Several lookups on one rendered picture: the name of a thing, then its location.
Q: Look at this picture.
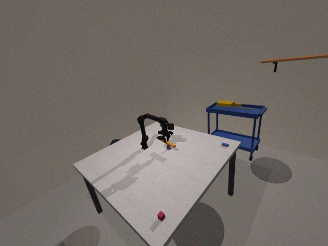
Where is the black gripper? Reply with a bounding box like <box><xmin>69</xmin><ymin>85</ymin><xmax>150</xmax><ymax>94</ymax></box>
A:
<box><xmin>157</xmin><ymin>130</ymin><xmax>173</xmax><ymax>143</ymax></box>

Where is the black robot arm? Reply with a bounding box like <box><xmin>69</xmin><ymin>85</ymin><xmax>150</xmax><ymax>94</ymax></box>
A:
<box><xmin>137</xmin><ymin>113</ymin><xmax>174</xmax><ymax>150</ymax></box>

